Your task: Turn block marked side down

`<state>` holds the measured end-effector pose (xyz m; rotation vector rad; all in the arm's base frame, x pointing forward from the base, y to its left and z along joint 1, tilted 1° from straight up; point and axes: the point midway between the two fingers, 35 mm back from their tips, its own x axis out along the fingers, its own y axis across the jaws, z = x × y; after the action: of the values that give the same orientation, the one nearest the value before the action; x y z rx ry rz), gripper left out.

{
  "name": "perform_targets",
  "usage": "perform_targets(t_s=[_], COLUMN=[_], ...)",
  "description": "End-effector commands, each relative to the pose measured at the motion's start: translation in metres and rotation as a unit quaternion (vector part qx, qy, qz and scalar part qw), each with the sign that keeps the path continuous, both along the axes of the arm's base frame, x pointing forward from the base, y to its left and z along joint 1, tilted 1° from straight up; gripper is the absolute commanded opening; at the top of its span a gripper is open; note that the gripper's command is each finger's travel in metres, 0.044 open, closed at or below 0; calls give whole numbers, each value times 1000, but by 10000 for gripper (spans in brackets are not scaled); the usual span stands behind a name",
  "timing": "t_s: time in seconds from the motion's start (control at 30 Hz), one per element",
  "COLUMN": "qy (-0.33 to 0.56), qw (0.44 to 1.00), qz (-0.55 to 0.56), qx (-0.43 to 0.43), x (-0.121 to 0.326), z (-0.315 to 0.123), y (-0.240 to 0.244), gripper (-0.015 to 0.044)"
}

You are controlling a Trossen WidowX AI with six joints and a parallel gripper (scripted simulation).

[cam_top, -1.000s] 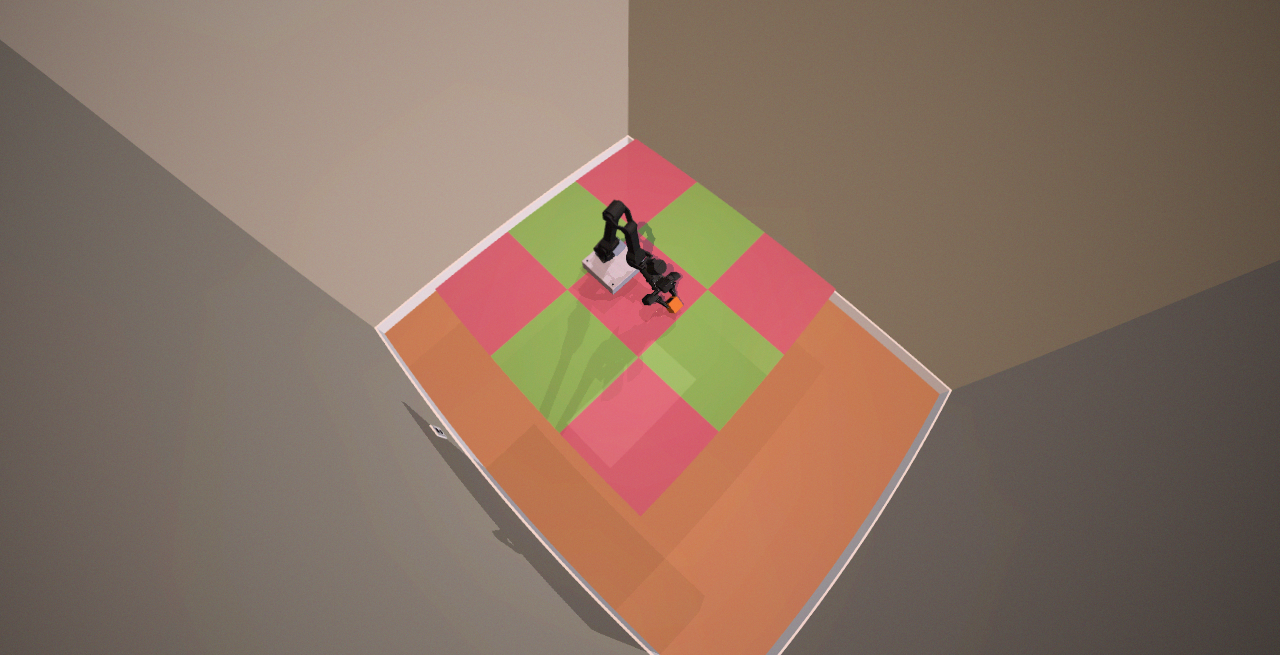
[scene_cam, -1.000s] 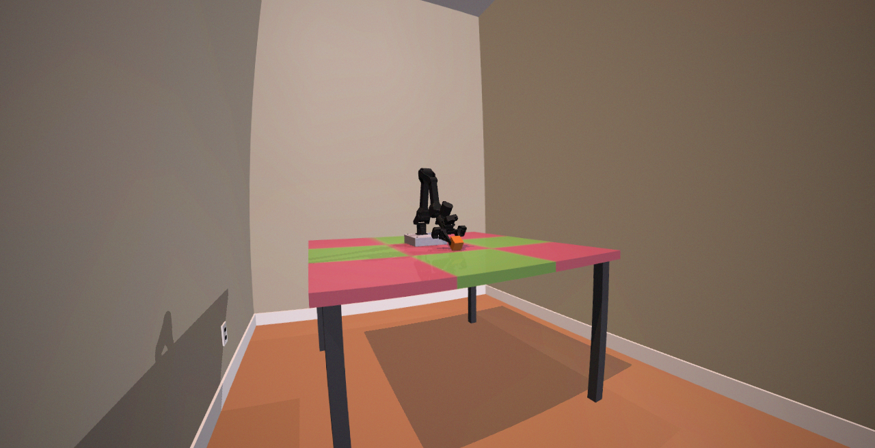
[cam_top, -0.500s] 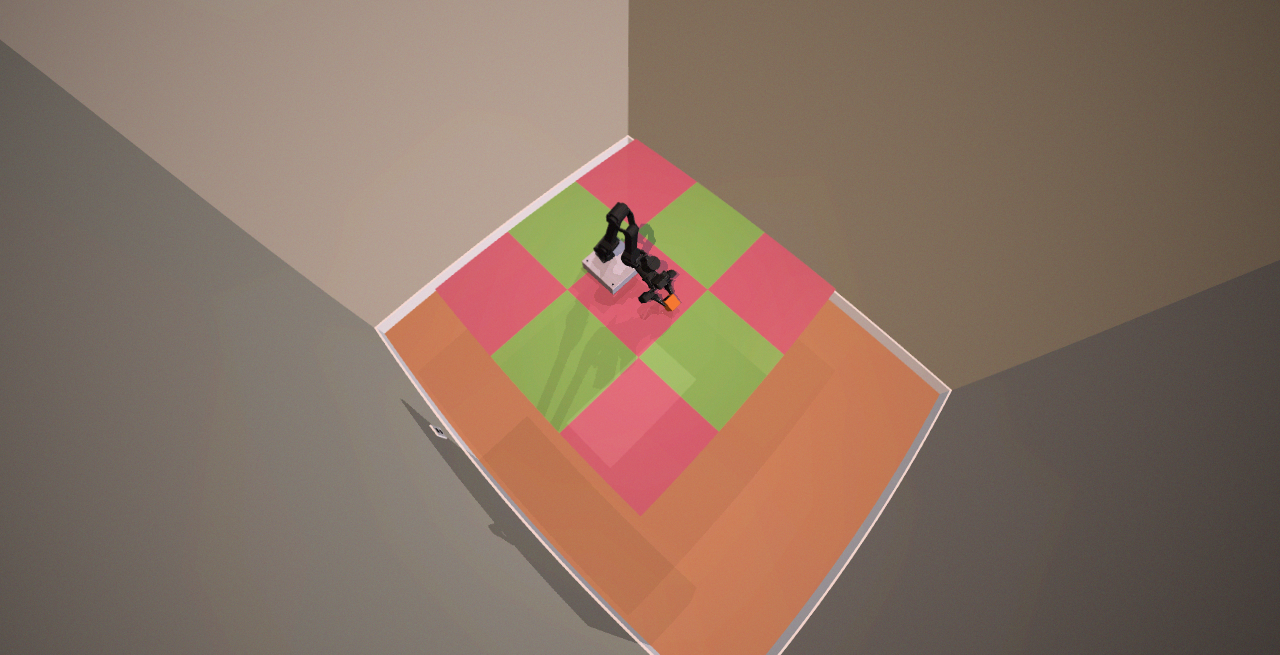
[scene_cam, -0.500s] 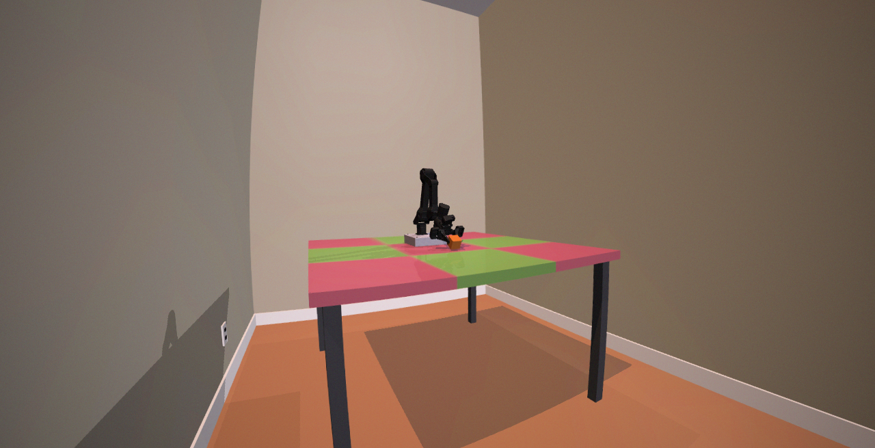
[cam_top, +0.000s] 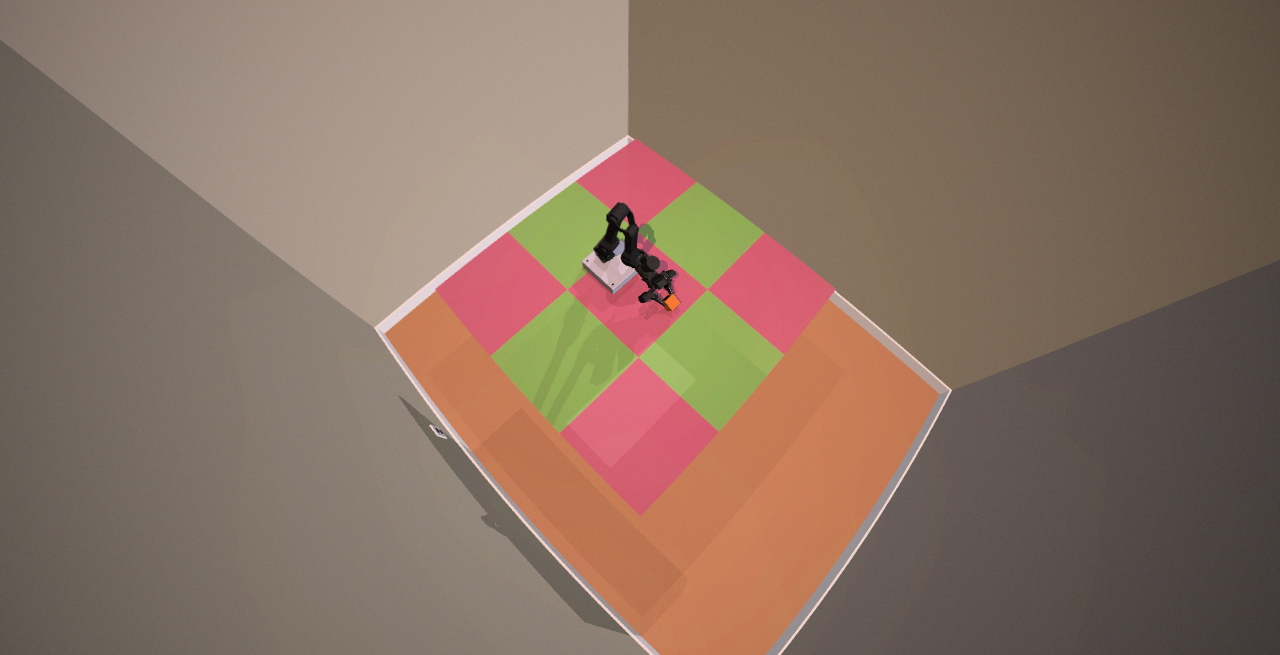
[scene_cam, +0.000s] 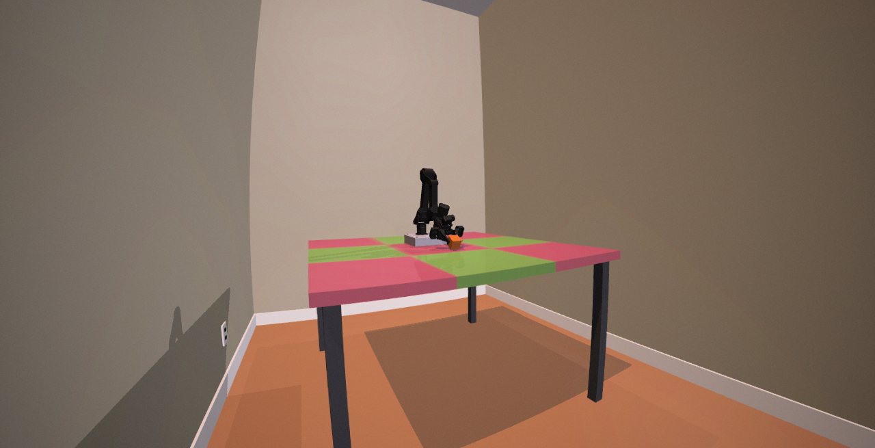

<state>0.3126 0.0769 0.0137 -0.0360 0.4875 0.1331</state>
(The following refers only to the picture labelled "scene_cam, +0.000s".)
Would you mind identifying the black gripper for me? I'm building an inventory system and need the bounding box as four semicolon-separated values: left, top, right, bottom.
429;222;464;243

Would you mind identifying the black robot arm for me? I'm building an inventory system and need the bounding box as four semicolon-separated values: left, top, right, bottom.
413;168;455;235

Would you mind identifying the orange block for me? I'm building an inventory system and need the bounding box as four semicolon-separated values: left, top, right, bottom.
447;235;462;250

